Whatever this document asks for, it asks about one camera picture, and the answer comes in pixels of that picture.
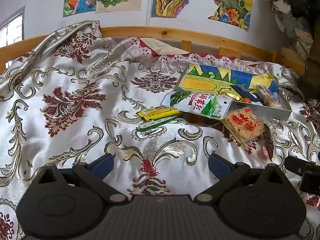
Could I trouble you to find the brown snack bar packet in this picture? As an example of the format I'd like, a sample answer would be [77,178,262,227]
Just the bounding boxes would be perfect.
[253,85,282,109]

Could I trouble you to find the small orange fruit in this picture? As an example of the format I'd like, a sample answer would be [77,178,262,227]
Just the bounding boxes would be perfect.
[241,98,251,103]

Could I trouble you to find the yellow snack bar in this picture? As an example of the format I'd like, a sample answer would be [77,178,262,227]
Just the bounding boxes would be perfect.
[137,106,180,121]

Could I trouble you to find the wooden bed rail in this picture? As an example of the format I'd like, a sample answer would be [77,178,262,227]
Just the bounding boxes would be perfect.
[0,26,307,75]

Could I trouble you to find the dark dried meat packet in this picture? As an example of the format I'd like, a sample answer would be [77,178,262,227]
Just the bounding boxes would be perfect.
[262,124,274,161]

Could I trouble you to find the gold foil snack packet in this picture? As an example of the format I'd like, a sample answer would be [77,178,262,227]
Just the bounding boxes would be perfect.
[219,92,242,101]

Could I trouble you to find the window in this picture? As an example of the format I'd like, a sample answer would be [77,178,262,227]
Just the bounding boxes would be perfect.
[0,7,25,48]

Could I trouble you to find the rice cracker packet red text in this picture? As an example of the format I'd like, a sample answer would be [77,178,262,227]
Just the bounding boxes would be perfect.
[222,107,265,148]

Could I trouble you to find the green white snack pouch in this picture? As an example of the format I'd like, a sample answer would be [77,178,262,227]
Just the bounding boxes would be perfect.
[161,91,233,120]

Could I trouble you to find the blue snack packet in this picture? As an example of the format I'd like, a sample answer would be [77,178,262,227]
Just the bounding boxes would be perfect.
[230,85,262,102]

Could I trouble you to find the cream pillow with red trim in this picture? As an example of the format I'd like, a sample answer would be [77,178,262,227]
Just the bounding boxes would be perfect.
[120,37,262,67]

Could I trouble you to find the flower landscape wall drawing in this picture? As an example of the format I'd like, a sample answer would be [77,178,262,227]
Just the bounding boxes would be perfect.
[208,0,253,29]

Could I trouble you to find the patterned hanging cloth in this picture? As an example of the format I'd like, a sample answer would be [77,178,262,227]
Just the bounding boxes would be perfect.
[268,0,313,62]

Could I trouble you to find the dark green hanging cloth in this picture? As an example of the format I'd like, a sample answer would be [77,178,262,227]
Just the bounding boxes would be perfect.
[289,0,319,100]

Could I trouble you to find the floral satin bedspread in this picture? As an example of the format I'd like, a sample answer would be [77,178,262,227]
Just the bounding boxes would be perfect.
[1,21,319,239]

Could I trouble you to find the grey tray with drawing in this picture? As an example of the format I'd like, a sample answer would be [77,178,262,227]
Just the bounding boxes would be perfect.
[174,64,292,121]

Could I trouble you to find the green white snack stick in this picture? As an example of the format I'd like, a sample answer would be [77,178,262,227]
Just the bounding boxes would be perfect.
[137,113,182,132]

